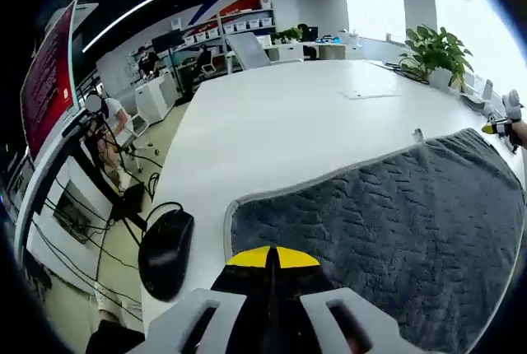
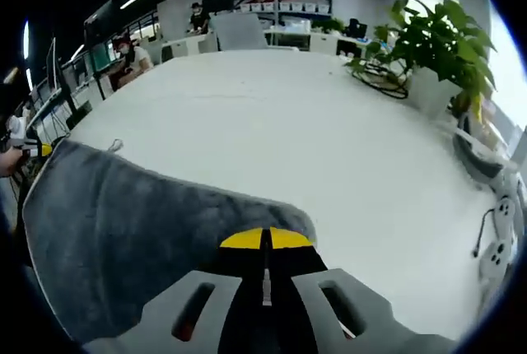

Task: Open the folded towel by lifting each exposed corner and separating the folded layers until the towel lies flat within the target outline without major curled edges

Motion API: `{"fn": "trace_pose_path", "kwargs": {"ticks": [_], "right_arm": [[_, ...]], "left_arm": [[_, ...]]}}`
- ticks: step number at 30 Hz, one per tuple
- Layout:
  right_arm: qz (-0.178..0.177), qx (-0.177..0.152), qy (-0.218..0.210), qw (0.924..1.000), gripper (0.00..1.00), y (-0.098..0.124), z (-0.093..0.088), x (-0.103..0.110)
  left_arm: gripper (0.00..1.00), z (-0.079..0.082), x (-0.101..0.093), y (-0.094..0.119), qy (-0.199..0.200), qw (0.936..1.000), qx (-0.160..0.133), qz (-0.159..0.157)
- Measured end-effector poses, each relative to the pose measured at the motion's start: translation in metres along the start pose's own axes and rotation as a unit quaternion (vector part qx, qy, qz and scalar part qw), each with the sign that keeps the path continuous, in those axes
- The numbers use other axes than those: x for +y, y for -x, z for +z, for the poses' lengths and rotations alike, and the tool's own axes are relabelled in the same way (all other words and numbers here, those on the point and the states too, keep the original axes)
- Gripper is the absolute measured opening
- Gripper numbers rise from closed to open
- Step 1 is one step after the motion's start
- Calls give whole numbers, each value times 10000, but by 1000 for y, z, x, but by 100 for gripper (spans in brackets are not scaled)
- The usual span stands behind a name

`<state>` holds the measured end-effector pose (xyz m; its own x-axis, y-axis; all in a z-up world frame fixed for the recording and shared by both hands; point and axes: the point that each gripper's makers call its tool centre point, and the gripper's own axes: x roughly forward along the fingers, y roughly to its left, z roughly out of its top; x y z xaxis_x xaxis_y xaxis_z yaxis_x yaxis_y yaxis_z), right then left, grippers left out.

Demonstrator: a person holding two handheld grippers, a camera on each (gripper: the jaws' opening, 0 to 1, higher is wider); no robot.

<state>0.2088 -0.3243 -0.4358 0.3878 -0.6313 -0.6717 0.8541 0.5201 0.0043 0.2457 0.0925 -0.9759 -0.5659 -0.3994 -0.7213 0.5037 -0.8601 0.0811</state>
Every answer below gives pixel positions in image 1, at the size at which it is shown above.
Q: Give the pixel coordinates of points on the green potted plant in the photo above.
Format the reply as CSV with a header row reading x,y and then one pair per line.
x,y
436,51

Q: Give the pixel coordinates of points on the black monitor on stand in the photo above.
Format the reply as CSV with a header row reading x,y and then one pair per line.
x,y
166,40

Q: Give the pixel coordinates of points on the person's right hand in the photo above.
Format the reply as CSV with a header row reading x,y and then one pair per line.
x,y
521,133

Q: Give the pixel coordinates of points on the black computer mouse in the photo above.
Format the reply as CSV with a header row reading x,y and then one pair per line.
x,y
164,255

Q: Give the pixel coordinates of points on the white laptop with red screen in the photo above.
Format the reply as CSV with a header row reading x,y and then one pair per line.
x,y
47,82

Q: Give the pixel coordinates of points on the white cabinet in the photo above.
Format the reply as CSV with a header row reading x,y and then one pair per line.
x,y
154,96

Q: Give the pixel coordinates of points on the black laptop stand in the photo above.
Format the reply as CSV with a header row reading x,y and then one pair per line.
x,y
99,181

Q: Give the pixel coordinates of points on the white office chair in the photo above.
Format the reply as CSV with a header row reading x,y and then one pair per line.
x,y
249,51

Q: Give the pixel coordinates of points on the white background desk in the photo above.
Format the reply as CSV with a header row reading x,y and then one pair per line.
x,y
329,49

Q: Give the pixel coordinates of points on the shelf with white bins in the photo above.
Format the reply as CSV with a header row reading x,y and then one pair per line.
x,y
234,22

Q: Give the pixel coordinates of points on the dark grey towel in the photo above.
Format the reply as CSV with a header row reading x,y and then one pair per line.
x,y
391,226

